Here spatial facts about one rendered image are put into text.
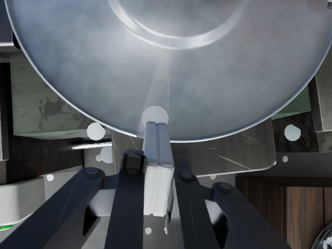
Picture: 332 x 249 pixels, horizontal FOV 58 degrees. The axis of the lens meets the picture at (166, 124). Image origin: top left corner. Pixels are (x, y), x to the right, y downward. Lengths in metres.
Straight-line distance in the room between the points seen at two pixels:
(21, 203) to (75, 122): 0.13
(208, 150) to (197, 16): 0.11
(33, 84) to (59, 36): 0.15
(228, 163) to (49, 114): 0.24
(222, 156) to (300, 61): 0.11
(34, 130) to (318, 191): 0.65
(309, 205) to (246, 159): 0.55
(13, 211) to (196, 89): 0.29
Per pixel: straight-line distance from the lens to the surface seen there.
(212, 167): 0.26
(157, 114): 0.25
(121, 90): 0.25
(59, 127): 0.40
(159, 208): 0.16
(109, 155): 0.38
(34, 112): 0.40
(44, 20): 0.28
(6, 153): 0.43
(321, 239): 0.81
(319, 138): 0.49
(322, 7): 0.32
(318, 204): 0.82
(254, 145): 0.27
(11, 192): 0.43
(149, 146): 0.17
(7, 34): 0.37
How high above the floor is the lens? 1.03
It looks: 82 degrees down
